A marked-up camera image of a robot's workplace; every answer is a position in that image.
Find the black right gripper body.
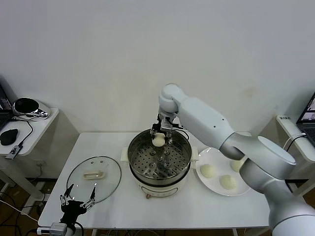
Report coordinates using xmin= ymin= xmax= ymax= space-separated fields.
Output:
xmin=157 ymin=112 xmax=178 ymax=135

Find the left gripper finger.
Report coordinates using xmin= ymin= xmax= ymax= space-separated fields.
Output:
xmin=79 ymin=186 xmax=97 ymax=210
xmin=59 ymin=183 xmax=75 ymax=206

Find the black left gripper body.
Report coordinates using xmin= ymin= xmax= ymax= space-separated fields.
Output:
xmin=60 ymin=200 xmax=86 ymax=223

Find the white steamed baozi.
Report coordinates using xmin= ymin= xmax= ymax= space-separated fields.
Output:
xmin=200 ymin=164 xmax=217 ymax=179
xmin=230 ymin=159 xmax=246 ymax=173
xmin=219 ymin=175 xmax=237 ymax=190
xmin=152 ymin=132 xmax=166 ymax=148

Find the glass lid with cream handle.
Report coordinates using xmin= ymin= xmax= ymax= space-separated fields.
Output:
xmin=66 ymin=155 xmax=122 ymax=205

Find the stainless steel steamer basket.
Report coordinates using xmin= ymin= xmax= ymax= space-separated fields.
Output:
xmin=120 ymin=127 xmax=199 ymax=181

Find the white electric pot base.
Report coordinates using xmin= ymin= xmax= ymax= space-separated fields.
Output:
xmin=129 ymin=161 xmax=192 ymax=200

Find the white round plate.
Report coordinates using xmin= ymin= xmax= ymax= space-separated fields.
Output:
xmin=196 ymin=147 xmax=252 ymax=197

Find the black computer mouse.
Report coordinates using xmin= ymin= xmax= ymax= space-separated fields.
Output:
xmin=0 ymin=128 xmax=20 ymax=146

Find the chrome device with black top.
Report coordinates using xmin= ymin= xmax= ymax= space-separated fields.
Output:
xmin=13 ymin=97 xmax=52 ymax=121

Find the open black laptop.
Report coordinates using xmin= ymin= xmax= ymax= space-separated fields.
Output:
xmin=0 ymin=81 xmax=15 ymax=131
xmin=296 ymin=92 xmax=315 ymax=146

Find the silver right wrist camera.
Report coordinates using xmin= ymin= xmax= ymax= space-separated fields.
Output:
xmin=160 ymin=119 xmax=173 ymax=133

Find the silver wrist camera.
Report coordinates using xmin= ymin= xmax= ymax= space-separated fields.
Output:
xmin=36 ymin=222 xmax=69 ymax=236
xmin=160 ymin=119 xmax=173 ymax=133

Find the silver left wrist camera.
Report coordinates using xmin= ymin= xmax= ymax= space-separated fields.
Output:
xmin=36 ymin=222 xmax=69 ymax=236

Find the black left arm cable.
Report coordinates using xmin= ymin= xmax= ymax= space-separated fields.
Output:
xmin=73 ymin=221 xmax=85 ymax=236

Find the white floor cable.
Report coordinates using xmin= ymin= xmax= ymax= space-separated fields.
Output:
xmin=0 ymin=199 xmax=41 ymax=223

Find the black hub cable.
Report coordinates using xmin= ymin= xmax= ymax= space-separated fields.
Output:
xmin=11 ymin=117 xmax=34 ymax=148

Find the white charging cable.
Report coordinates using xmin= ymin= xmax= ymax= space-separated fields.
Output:
xmin=283 ymin=133 xmax=307 ymax=151

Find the black power adapter cable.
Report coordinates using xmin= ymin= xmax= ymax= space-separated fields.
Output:
xmin=286 ymin=134 xmax=307 ymax=150

